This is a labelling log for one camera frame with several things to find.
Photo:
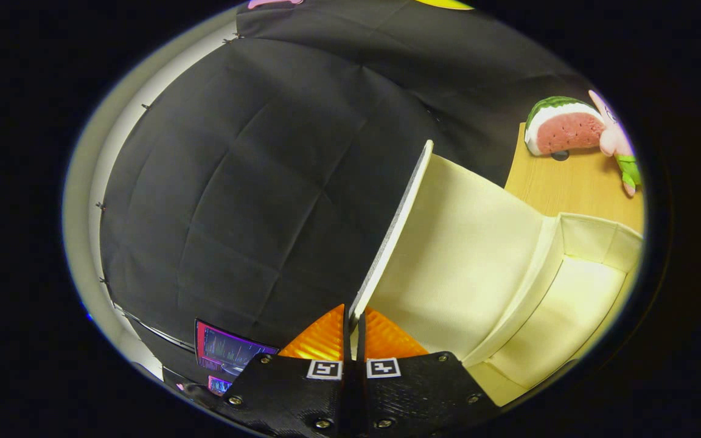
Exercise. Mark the pink starfish plush toy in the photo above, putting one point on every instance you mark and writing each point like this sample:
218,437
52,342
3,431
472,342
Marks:
615,140

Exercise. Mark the grey fabric storage box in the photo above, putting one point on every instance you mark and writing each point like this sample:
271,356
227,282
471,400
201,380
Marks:
466,255

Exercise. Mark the watermelon slice plush toy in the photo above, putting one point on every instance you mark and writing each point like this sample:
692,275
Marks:
563,131

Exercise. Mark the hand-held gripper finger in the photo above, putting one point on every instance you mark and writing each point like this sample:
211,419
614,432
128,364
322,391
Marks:
347,395
359,395

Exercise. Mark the computer monitor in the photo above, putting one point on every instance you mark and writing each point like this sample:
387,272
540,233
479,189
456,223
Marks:
232,351

